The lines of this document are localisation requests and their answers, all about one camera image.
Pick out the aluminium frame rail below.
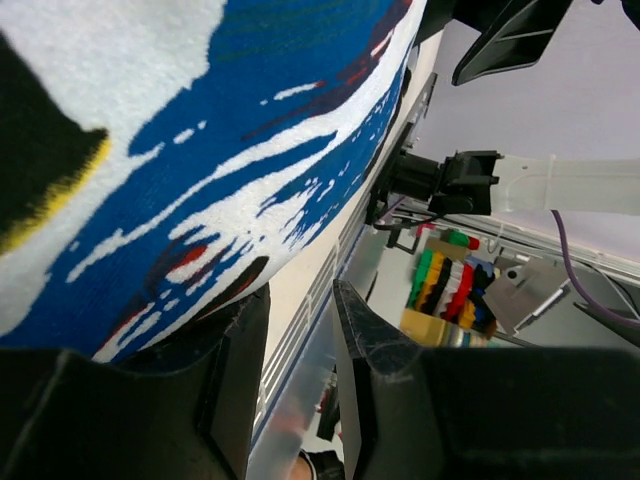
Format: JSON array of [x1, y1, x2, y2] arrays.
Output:
[[247, 206, 384, 479]]

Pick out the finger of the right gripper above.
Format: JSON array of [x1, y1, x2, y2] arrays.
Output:
[[451, 0, 572, 86]]

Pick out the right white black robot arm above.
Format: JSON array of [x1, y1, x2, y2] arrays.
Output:
[[366, 1, 639, 231]]

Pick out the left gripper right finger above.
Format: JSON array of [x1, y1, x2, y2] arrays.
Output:
[[332, 280, 639, 479]]

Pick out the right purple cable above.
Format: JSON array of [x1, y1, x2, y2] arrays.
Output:
[[549, 208, 640, 329]]

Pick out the colourful blocks box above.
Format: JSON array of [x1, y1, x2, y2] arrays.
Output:
[[399, 225, 501, 348]]

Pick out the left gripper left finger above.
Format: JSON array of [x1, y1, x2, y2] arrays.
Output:
[[1, 287, 271, 479]]

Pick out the blue white red patterned trousers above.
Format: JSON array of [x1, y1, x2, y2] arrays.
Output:
[[1, 1, 426, 363]]

